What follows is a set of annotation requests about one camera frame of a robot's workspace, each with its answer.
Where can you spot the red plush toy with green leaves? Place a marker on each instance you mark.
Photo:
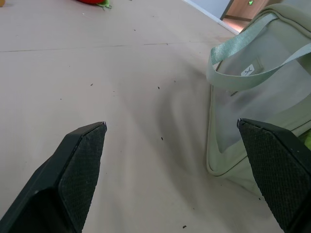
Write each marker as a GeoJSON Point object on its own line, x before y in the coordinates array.
{"type": "Point", "coordinates": [94, 2]}

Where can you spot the brown wooden door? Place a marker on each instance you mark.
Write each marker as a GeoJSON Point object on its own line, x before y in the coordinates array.
{"type": "Point", "coordinates": [245, 12]}

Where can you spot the pale green mesh tote bag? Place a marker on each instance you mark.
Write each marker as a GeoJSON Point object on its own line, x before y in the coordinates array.
{"type": "Point", "coordinates": [262, 102]}

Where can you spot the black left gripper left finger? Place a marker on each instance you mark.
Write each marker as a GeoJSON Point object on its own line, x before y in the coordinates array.
{"type": "Point", "coordinates": [73, 174]}

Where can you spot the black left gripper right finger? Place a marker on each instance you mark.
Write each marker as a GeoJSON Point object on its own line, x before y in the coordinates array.
{"type": "Point", "coordinates": [279, 170]}

